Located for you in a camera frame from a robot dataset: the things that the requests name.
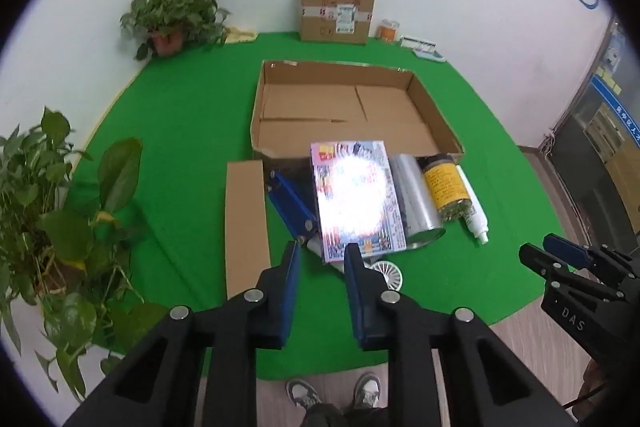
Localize person's right shoe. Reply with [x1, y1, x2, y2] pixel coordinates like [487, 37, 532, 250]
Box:
[352, 372, 383, 410]

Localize small potted green plant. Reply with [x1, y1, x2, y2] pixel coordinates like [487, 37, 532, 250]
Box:
[120, 0, 232, 62]

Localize shallow cardboard box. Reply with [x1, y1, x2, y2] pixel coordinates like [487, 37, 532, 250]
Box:
[248, 59, 466, 162]

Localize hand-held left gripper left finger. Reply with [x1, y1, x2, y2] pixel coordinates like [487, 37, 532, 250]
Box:
[62, 241, 303, 427]

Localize long cardboard box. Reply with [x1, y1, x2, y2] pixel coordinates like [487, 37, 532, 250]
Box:
[225, 160, 272, 300]

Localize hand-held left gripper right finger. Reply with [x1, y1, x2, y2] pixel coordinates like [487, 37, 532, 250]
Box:
[342, 243, 583, 427]

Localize white handheld fan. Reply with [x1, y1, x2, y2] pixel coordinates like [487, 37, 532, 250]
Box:
[305, 241, 405, 293]

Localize person's shoe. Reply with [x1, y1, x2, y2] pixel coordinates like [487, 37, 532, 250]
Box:
[352, 372, 383, 410]
[286, 378, 322, 410]

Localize colourful printed box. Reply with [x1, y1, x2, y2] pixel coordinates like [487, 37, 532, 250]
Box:
[310, 139, 407, 264]

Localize person's dark trousers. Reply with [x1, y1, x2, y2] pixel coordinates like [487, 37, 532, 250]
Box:
[300, 402, 391, 427]

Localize pale teal packet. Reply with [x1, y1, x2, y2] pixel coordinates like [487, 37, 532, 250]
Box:
[412, 48, 447, 64]

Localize glass door with notices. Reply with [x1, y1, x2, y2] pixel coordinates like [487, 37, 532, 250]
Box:
[542, 14, 640, 253]

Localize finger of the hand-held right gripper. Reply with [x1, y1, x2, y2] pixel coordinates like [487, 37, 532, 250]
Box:
[518, 243, 571, 288]
[544, 233, 638, 280]

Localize green mat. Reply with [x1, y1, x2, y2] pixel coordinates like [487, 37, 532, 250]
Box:
[70, 31, 563, 382]

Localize yellow label glass jar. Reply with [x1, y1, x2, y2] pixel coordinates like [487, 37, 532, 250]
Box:
[417, 153, 474, 223]

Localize white plastic bottle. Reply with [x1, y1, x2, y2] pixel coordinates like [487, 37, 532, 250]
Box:
[455, 164, 492, 247]

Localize person's left shoe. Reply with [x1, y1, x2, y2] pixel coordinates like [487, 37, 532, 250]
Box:
[286, 378, 322, 410]

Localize large leafy potted plant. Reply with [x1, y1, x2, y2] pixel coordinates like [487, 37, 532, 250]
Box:
[0, 107, 171, 403]

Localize silver metal can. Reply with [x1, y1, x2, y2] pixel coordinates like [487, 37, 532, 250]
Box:
[389, 153, 447, 250]

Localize blue stapler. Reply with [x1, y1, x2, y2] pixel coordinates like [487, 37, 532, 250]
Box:
[265, 169, 318, 245]

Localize yellow cloth by wall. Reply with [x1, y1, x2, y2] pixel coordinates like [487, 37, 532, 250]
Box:
[225, 26, 258, 45]

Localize orange jar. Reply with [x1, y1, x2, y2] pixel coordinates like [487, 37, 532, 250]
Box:
[376, 19, 402, 42]

